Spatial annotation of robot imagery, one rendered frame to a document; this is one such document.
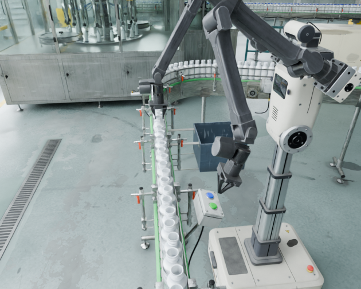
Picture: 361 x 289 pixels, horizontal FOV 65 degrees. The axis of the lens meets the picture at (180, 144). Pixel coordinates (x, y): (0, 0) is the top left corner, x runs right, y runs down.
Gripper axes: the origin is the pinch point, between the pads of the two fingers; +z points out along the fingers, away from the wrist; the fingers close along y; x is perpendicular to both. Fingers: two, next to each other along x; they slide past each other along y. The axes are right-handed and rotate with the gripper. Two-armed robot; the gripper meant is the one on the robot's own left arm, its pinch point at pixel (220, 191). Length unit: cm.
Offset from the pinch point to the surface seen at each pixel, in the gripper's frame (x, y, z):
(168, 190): -15.9, -7.8, 10.5
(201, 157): 19, -74, 29
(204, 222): -1.6, 3.7, 12.8
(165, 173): -17.1, -16.4, 8.6
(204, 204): -2.9, -0.6, 7.8
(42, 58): -157, -365, 93
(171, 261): -17.7, 25.1, 10.7
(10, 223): -102, -117, 163
